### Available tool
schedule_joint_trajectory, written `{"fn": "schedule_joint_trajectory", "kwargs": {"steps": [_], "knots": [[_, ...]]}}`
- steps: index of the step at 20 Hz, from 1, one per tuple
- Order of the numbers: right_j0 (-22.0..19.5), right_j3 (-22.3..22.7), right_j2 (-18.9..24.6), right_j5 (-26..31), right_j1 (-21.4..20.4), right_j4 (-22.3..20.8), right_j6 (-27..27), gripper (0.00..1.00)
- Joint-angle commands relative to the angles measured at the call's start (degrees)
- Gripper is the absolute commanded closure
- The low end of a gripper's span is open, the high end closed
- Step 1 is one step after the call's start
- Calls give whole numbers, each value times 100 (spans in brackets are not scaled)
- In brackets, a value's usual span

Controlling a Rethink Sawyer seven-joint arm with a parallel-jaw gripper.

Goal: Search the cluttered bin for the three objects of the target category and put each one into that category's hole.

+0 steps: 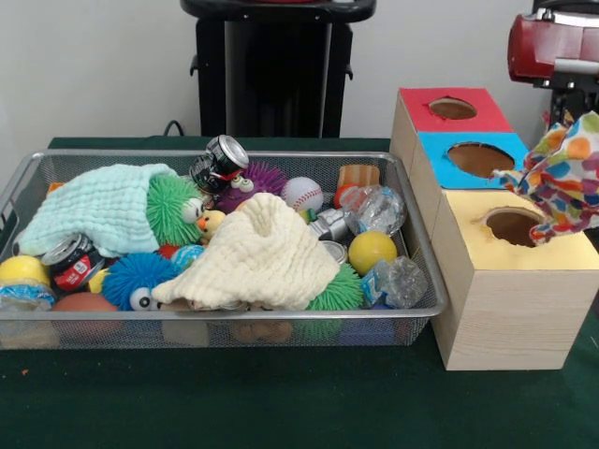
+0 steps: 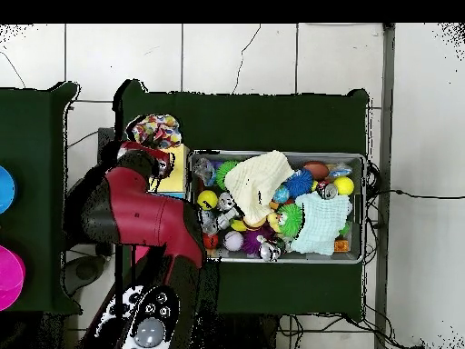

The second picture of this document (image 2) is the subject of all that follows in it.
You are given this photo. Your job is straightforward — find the white cloth with coloured dots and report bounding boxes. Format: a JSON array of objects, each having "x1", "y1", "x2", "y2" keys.
[{"x1": 124, "y1": 114, "x2": 183, "y2": 150}]

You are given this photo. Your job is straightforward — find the cream waffle cloth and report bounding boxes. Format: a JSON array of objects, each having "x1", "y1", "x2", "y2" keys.
[{"x1": 223, "y1": 149, "x2": 295, "y2": 226}]

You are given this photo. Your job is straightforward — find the green spiky ball with eyes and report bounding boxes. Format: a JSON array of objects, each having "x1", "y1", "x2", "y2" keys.
[{"x1": 277, "y1": 202, "x2": 305, "y2": 239}]

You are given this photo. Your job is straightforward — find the mint waffle cloth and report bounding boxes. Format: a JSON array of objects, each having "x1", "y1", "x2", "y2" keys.
[{"x1": 290, "y1": 191, "x2": 353, "y2": 256}]

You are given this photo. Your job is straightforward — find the wooden box with three holes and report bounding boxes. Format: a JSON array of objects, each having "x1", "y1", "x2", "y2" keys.
[{"x1": 132, "y1": 143, "x2": 191, "y2": 263}]

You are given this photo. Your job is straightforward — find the clear mesh bin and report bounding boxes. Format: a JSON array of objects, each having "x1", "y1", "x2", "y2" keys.
[{"x1": 187, "y1": 150, "x2": 366, "y2": 264}]

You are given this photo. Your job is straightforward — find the yellow ball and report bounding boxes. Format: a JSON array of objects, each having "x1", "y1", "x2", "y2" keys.
[
  {"x1": 196, "y1": 189, "x2": 219, "y2": 211},
  {"x1": 332, "y1": 175, "x2": 356, "y2": 196}
]

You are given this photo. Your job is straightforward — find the dark green table cloth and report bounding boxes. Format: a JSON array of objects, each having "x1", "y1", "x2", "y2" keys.
[
  {"x1": 0, "y1": 81, "x2": 83, "y2": 315},
  {"x1": 114, "y1": 78, "x2": 371, "y2": 321}
]

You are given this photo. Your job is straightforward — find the white baseball red stitches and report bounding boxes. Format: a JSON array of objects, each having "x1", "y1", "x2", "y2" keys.
[{"x1": 223, "y1": 230, "x2": 244, "y2": 253}]

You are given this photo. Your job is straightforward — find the dark grey rounded base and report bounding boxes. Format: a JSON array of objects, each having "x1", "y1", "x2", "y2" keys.
[{"x1": 63, "y1": 254, "x2": 108, "y2": 295}]

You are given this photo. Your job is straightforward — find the blue round disc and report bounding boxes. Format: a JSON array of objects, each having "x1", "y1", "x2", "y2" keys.
[{"x1": 0, "y1": 165, "x2": 17, "y2": 214}]

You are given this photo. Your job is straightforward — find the blue spiky ball with eyes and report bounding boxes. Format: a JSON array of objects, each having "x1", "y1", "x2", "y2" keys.
[{"x1": 282, "y1": 168, "x2": 315, "y2": 199}]

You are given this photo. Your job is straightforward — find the brown ball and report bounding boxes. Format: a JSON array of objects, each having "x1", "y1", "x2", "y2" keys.
[{"x1": 302, "y1": 160, "x2": 331, "y2": 181}]

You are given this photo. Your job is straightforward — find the magenta round disc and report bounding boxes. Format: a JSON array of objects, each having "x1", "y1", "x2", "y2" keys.
[{"x1": 0, "y1": 244, "x2": 26, "y2": 312}]

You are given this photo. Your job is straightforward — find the black and red drink can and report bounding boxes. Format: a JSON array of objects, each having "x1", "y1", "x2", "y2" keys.
[{"x1": 317, "y1": 180, "x2": 340, "y2": 200}]

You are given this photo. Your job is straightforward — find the black cable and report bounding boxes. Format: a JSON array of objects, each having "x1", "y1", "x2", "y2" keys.
[{"x1": 366, "y1": 187, "x2": 465, "y2": 201}]

